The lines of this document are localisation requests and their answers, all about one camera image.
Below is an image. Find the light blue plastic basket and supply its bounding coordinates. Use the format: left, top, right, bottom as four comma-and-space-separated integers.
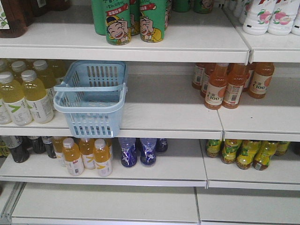
53, 60, 128, 138

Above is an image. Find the blue drink bottle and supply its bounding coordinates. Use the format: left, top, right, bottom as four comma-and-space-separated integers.
118, 137, 137, 167
140, 138, 157, 166
156, 138, 168, 153

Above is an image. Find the white metal shelving unit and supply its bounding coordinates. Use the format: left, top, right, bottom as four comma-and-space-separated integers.
0, 0, 300, 225

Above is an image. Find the orange juice bottle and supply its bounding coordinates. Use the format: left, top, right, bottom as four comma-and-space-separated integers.
93, 139, 113, 177
52, 136, 66, 167
79, 138, 95, 169
62, 137, 84, 176

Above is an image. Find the orange C100 drink bottle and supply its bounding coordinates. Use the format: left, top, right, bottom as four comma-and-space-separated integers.
248, 62, 275, 99
222, 63, 247, 109
204, 63, 229, 110

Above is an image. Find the yellow lemon tea bottle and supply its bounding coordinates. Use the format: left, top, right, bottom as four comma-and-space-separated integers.
275, 141, 291, 156
221, 139, 242, 164
252, 141, 279, 171
206, 139, 222, 158
236, 140, 262, 170

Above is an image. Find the green cartoon tea bottle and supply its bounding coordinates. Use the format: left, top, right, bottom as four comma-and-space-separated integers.
139, 0, 166, 43
103, 0, 131, 45

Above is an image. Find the dark tea bottle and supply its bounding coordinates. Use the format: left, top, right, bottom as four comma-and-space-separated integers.
42, 136, 56, 158
28, 136, 46, 154
1, 135, 30, 163

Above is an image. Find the pale green drink bottle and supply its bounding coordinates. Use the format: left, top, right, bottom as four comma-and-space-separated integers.
0, 71, 33, 126
21, 70, 54, 124
33, 60, 57, 104
0, 91, 12, 125

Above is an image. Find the white peach drink bottle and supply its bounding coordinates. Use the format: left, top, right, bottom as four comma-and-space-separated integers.
243, 0, 276, 36
267, 0, 300, 36

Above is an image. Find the brown tea bottle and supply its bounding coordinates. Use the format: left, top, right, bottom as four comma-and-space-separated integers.
0, 0, 27, 38

